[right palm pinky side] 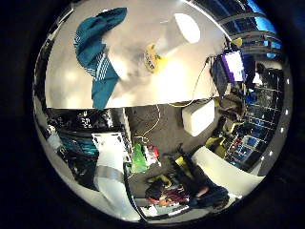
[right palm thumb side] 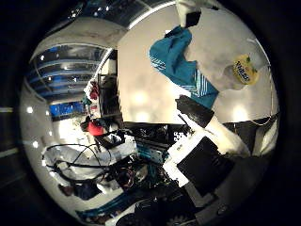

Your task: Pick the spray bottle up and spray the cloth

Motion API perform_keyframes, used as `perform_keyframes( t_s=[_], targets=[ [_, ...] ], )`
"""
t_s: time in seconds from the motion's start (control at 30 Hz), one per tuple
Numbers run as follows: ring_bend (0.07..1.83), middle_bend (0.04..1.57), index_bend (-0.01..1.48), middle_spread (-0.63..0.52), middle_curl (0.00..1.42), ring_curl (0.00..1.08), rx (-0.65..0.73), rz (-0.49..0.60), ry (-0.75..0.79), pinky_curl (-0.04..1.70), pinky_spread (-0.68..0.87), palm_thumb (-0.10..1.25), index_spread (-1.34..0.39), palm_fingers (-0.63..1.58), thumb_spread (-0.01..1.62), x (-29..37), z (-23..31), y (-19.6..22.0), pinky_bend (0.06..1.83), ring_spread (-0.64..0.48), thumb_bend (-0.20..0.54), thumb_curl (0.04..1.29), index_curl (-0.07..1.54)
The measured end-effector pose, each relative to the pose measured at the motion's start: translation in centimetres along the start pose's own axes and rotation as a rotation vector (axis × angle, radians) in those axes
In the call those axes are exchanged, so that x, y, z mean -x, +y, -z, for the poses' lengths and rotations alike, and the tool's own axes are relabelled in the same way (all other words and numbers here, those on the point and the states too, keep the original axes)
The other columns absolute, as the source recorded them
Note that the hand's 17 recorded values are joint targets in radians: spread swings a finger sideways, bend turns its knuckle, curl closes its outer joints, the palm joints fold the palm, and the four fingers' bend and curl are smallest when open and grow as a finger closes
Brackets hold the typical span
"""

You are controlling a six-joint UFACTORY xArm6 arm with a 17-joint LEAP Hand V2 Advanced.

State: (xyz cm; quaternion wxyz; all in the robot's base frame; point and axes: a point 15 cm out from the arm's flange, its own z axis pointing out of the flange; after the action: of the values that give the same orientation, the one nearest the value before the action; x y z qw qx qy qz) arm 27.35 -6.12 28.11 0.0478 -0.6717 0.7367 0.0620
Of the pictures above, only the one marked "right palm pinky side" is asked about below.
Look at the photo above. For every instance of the pile of red items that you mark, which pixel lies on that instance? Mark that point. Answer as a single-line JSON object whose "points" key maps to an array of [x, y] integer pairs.
{"points": [[168, 195]]}

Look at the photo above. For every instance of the person in dark clothes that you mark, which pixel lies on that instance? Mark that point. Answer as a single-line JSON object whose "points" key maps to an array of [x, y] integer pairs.
{"points": [[206, 194]]}

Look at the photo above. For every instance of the white box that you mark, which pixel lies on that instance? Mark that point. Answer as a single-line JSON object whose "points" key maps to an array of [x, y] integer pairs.
{"points": [[198, 117]]}

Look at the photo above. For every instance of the white board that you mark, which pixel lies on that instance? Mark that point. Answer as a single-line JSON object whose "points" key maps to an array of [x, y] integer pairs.
{"points": [[225, 173]]}

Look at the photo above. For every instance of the green bag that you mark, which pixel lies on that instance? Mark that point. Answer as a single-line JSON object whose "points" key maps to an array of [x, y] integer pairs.
{"points": [[139, 159]]}

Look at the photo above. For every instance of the white spray bottle yellow label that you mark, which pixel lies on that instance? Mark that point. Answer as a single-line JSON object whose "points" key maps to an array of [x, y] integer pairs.
{"points": [[173, 35]]}

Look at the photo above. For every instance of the teal striped cloth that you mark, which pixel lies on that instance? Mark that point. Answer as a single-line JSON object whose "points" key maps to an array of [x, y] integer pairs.
{"points": [[95, 47]]}

